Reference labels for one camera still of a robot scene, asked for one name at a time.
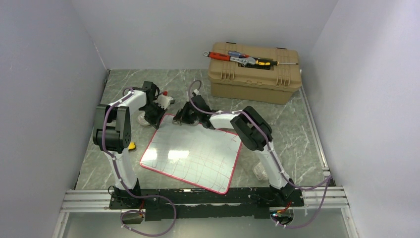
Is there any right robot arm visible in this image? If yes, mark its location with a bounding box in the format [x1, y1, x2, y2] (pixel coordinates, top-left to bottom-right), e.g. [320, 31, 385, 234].
[173, 95, 295, 206]

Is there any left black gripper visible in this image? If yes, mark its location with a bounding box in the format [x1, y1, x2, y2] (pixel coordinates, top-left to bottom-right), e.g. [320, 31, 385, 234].
[142, 104, 168, 131]

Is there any yellow black screwdriver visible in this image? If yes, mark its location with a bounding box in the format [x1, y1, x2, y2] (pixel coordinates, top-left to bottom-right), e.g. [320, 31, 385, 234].
[256, 59, 298, 66]

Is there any tan plastic toolbox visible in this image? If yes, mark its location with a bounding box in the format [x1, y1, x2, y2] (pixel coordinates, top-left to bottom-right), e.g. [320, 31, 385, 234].
[208, 42, 302, 104]

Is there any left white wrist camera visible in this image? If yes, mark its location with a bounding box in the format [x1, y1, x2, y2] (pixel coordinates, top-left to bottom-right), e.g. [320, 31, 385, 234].
[156, 91, 175, 109]

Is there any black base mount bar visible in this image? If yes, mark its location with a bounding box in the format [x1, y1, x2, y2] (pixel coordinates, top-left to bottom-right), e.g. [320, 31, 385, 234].
[108, 187, 304, 221]

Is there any aluminium rail frame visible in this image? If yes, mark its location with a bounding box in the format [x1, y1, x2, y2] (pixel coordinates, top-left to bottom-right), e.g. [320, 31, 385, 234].
[53, 186, 359, 238]

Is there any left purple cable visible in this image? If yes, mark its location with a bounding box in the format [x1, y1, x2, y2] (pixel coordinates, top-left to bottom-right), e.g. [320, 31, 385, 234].
[102, 87, 177, 237]

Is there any purple cable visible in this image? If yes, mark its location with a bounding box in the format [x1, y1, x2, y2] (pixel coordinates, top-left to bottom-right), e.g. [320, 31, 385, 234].
[102, 87, 177, 237]
[187, 79, 333, 230]

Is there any red handled adjustable wrench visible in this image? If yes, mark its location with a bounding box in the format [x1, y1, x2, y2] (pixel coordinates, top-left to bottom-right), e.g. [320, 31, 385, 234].
[203, 52, 257, 66]

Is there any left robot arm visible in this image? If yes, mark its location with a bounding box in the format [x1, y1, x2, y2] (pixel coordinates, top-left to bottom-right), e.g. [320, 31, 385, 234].
[92, 81, 174, 208]

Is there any blue red screwdriver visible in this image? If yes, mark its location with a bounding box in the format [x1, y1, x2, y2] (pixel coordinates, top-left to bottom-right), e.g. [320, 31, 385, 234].
[227, 51, 250, 59]

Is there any red framed whiteboard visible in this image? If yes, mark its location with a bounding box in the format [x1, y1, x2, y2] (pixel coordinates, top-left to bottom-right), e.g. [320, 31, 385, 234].
[140, 114, 242, 195]

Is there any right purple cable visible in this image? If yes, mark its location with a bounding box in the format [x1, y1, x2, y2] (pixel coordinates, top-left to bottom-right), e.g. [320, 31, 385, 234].
[187, 79, 333, 230]

